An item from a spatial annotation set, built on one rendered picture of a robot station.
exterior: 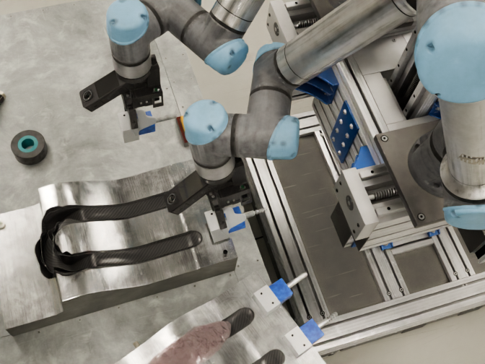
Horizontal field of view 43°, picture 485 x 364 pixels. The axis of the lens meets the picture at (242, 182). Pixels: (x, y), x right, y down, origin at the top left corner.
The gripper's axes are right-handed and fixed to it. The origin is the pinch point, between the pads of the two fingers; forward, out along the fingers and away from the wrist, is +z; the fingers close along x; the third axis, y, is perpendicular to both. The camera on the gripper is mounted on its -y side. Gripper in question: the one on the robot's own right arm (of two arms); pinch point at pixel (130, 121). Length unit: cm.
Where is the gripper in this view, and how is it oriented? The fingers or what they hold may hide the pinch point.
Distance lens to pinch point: 144.3
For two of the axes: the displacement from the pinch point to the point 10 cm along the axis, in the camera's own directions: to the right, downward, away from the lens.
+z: -0.8, 4.5, 8.9
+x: -3.2, -8.6, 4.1
